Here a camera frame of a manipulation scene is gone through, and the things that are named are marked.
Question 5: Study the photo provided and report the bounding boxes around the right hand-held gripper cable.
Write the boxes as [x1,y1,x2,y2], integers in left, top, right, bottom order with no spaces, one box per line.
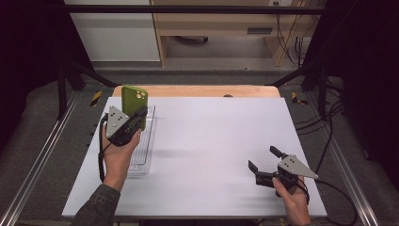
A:
[297,177,359,226]

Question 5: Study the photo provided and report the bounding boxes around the light wooden board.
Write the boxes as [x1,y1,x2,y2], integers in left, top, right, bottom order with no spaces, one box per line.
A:
[112,84,281,98]

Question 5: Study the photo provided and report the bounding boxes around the green phone case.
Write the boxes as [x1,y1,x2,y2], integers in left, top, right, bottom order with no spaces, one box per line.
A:
[120,85,149,131]

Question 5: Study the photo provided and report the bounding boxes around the white cabinet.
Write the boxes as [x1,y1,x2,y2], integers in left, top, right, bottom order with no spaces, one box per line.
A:
[64,0,161,62]

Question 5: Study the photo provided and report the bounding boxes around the grey label plate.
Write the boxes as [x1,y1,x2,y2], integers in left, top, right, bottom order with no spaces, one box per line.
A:
[247,27,273,35]

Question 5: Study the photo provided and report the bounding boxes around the black metal stand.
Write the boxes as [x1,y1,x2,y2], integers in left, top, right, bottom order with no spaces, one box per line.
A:
[56,59,121,121]
[266,59,330,121]

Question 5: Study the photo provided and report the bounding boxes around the clear plastic tray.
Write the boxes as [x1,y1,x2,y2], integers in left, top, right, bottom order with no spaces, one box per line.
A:
[126,104,157,175]

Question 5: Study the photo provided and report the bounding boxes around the person's right hand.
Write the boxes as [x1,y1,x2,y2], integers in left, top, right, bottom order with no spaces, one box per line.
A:
[271,177,312,225]

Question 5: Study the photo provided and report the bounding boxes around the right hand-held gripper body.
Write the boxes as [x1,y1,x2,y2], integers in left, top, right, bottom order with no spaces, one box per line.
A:
[254,153,319,192]

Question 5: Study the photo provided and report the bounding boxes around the black horizontal frame bar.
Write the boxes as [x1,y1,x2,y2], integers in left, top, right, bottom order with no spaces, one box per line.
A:
[62,4,327,15]

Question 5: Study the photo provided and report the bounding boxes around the yellow black tape piece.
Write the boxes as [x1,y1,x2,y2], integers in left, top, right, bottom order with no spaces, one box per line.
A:
[89,90,104,107]
[291,91,309,105]

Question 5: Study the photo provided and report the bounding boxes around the aluminium rail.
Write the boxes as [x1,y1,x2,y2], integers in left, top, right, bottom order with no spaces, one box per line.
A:
[0,90,81,226]
[305,92,380,226]

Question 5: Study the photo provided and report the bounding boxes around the light wooden desk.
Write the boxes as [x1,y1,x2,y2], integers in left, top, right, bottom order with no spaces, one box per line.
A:
[150,0,326,68]

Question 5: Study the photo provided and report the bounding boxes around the black floor cables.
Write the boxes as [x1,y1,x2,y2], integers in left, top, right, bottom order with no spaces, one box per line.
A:
[295,78,346,173]

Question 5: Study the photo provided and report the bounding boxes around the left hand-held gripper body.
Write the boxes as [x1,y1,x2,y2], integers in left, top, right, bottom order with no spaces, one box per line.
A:
[105,105,140,148]

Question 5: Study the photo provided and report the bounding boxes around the person's left hand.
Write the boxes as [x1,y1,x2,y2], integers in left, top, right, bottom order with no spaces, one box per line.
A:
[102,131,142,192]

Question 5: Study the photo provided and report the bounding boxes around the bundle of hanging cables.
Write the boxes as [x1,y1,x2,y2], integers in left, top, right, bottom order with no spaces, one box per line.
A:
[275,1,311,67]

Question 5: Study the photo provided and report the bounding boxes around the dark curtain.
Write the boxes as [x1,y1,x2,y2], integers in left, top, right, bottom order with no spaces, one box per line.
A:
[0,0,95,152]
[300,0,399,183]

